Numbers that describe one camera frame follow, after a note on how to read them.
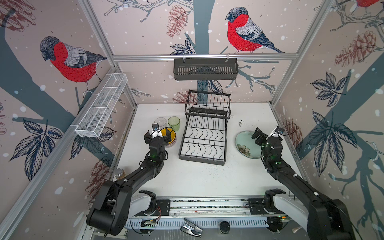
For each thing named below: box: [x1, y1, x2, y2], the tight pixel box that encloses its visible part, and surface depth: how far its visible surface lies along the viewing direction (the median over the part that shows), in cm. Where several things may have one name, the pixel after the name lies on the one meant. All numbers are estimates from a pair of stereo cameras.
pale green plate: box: [235, 130, 262, 159], surface depth 94 cm
